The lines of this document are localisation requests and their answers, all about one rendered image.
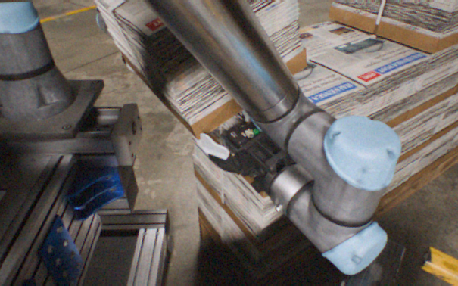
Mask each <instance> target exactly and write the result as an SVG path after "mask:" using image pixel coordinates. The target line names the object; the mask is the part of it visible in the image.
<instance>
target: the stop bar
mask: <svg viewBox="0 0 458 286"><path fill-rule="evenodd" d="M420 266H421V269H424V270H425V271H426V272H428V273H430V274H432V275H434V276H436V277H439V278H441V279H443V280H444V281H446V282H448V283H450V284H452V285H454V286H458V260H457V259H455V258H453V257H451V256H448V255H447V254H446V253H442V252H440V251H439V250H436V249H434V248H432V247H427V248H426V249H425V251H424V253H423V255H422V260H421V264H420Z"/></svg>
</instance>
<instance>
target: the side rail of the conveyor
mask: <svg viewBox="0 0 458 286"><path fill-rule="evenodd" d="M405 250H406V248H405V247H403V246H401V245H399V244H397V243H394V242H393V241H390V240H388V238H387V241H386V244H385V246H384V247H383V250H382V251H381V253H379V254H378V255H377V257H376V258H375V259H374V260H373V261H372V262H371V263H370V264H369V265H368V266H367V267H366V268H365V269H363V270H361V271H359V272H358V273H356V274H352V275H349V276H348V278H347V279H346V278H344V279H343V281H342V283H341V286H393V284H394V283H395V279H396V277H397V272H398V269H399V268H400V263H401V260H402V258H403V256H404V253H405Z"/></svg>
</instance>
